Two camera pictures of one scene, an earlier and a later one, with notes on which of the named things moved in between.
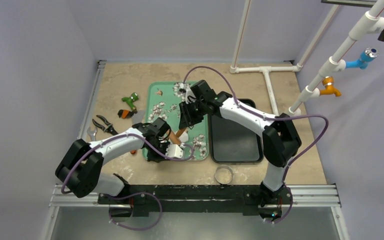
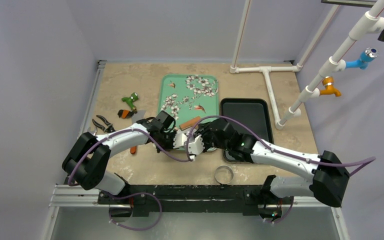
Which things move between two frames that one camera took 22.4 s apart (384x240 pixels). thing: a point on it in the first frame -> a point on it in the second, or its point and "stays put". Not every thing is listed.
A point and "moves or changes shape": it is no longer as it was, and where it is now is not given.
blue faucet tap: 367,55 stays put
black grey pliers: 109,128 stays put
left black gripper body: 152,155 -> 166,141
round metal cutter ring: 223,174 stays put
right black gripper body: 188,116 -> 206,133
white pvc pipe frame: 370,23 stays put
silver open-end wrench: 92,134 stays put
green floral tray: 162,117 moves or changes shape
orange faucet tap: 328,82 stays put
